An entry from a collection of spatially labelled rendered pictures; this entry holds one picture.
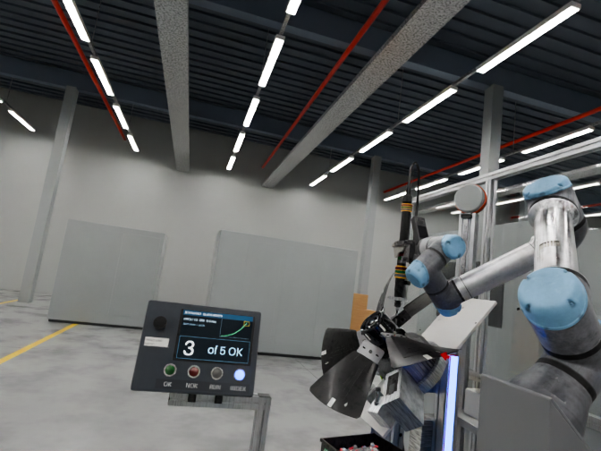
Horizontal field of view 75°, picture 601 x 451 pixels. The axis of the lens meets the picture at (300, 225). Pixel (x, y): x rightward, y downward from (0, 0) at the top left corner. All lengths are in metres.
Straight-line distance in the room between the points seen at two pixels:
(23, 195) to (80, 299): 6.49
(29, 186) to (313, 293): 10.04
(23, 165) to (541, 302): 14.44
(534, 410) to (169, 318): 0.76
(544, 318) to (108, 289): 8.13
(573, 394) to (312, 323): 6.50
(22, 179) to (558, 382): 14.39
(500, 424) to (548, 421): 0.12
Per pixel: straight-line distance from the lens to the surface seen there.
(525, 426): 0.94
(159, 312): 0.96
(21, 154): 14.86
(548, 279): 0.95
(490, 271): 1.31
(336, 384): 1.52
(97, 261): 8.63
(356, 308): 9.71
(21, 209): 14.52
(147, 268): 8.49
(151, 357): 0.95
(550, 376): 0.98
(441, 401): 1.86
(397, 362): 1.31
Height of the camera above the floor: 1.34
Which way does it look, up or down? 8 degrees up
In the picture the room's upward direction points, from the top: 7 degrees clockwise
